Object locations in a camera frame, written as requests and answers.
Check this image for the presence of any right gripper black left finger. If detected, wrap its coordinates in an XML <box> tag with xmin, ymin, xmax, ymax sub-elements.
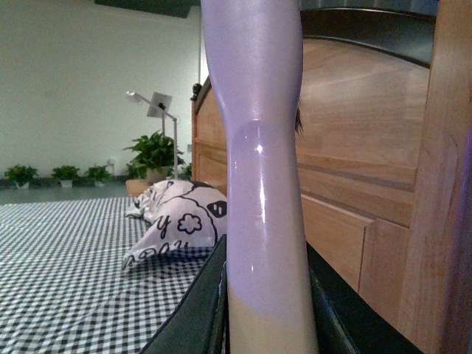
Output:
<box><xmin>141</xmin><ymin>237</ymin><xmax>227</xmax><ymax>353</ymax></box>

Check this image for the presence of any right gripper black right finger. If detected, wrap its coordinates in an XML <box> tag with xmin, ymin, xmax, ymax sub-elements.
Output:
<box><xmin>307</xmin><ymin>245</ymin><xmax>421</xmax><ymax>353</ymax></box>

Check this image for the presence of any beige hand brush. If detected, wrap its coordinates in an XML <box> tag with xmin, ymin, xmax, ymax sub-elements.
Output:
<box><xmin>201</xmin><ymin>1</ymin><xmax>319</xmax><ymax>353</ymax></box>

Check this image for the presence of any black white patterned pillow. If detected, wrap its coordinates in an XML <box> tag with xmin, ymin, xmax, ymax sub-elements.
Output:
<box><xmin>122</xmin><ymin>179</ymin><xmax>228</xmax><ymax>271</ymax></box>

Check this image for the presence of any black white checkered bedsheet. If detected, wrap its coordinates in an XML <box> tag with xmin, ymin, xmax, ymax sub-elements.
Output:
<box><xmin>1</xmin><ymin>198</ymin><xmax>216</xmax><ymax>353</ymax></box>

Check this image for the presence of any large potted green plant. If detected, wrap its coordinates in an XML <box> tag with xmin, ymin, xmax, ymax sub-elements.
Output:
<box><xmin>125</xmin><ymin>131</ymin><xmax>175</xmax><ymax>183</ymax></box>

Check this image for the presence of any small potted plant right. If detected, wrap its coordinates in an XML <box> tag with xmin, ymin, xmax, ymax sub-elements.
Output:
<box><xmin>85</xmin><ymin>165</ymin><xmax>112</xmax><ymax>187</ymax></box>

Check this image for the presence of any small potted plant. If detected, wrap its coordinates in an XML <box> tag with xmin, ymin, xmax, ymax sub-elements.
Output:
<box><xmin>4</xmin><ymin>164</ymin><xmax>38</xmax><ymax>189</ymax></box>
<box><xmin>85</xmin><ymin>165</ymin><xmax>112</xmax><ymax>187</ymax></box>
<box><xmin>52</xmin><ymin>165</ymin><xmax>80</xmax><ymax>188</ymax></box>

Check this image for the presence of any small potted plant middle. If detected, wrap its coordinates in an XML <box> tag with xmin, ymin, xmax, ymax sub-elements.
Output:
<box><xmin>52</xmin><ymin>165</ymin><xmax>80</xmax><ymax>188</ymax></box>

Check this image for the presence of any white floor lamp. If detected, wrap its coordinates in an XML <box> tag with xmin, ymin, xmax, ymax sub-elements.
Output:
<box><xmin>126</xmin><ymin>91</ymin><xmax>179</xmax><ymax>179</ymax></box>

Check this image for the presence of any wooden bed headboard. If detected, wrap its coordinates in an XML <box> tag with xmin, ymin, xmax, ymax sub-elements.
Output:
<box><xmin>194</xmin><ymin>1</ymin><xmax>471</xmax><ymax>353</ymax></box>

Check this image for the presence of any small potted plant left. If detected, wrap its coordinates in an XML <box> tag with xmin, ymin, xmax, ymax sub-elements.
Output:
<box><xmin>4</xmin><ymin>164</ymin><xmax>38</xmax><ymax>189</ymax></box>

